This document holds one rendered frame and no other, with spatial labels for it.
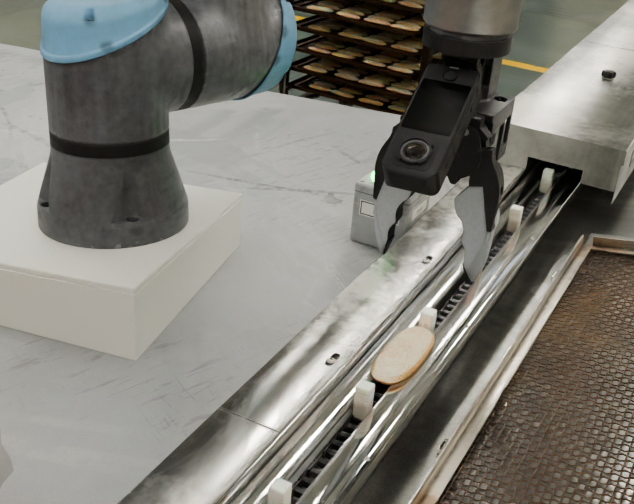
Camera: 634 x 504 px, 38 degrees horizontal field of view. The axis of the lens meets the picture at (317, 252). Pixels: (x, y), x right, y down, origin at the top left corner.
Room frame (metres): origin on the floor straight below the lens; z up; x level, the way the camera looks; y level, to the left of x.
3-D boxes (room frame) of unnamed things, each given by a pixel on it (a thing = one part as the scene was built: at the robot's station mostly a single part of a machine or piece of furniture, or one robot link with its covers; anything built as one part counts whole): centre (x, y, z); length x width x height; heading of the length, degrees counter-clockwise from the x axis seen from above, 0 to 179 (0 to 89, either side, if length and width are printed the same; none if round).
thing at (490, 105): (0.75, -0.11, 1.08); 0.09 x 0.08 x 0.12; 155
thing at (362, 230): (0.99, -0.08, 0.84); 0.08 x 0.08 x 0.11; 64
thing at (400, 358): (0.70, -0.09, 0.86); 0.10 x 0.04 x 0.01; 154
